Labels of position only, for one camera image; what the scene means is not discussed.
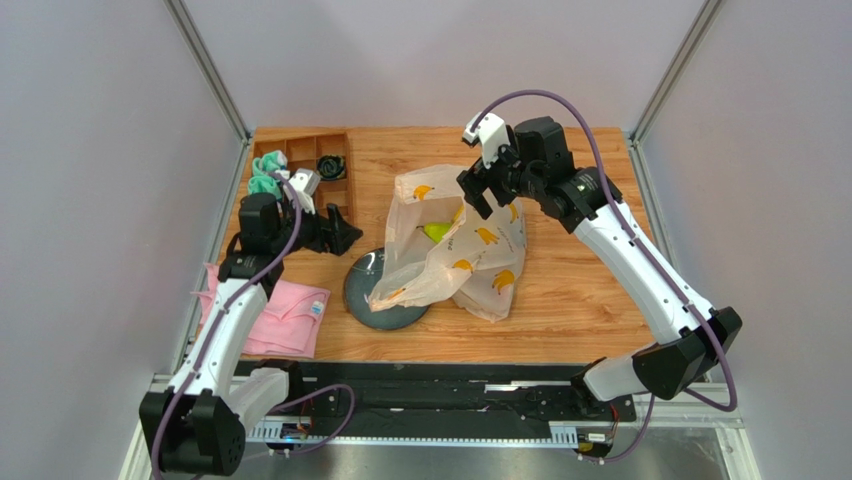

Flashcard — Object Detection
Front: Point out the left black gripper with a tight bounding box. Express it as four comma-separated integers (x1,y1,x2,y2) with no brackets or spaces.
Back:
270,197,362,258

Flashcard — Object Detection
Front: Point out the green fake pear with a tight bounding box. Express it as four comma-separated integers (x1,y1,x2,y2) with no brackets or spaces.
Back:
417,222,453,244

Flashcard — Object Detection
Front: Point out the banana print plastic bag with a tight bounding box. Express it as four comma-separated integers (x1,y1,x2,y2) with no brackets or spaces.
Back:
373,164,528,322

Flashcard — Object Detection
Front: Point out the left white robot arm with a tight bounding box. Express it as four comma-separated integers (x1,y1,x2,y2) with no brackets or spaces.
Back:
139,193,363,479

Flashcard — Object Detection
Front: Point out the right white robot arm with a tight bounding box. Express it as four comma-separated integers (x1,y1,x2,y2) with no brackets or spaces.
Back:
457,114,742,403

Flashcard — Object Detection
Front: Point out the dark grey round plate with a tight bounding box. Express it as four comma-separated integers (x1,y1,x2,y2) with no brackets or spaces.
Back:
343,247,430,331

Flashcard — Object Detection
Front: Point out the dark green rolled sock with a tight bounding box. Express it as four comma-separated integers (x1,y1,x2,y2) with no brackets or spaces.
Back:
315,155,346,181

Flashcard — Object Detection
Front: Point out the wooden compartment tray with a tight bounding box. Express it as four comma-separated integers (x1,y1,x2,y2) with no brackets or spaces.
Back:
247,130,354,224

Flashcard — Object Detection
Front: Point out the teal rolled sock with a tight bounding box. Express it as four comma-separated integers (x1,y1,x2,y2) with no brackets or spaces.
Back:
247,150,290,200

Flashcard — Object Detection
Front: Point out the pink folded cloth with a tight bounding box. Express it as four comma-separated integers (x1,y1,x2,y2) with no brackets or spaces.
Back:
192,263,331,359

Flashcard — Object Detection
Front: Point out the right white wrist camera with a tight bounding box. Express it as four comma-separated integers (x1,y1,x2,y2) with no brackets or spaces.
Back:
462,112,510,169

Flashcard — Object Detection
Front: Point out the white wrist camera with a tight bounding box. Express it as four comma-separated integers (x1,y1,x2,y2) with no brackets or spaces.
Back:
284,168,321,214
462,112,510,169

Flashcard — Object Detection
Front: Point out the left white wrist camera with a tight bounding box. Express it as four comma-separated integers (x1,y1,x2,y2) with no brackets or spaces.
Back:
284,168,321,214

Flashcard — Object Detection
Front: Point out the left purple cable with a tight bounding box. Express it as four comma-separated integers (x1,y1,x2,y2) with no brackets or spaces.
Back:
150,171,357,480

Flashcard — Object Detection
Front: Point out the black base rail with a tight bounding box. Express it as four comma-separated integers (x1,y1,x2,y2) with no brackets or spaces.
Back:
249,362,637,447

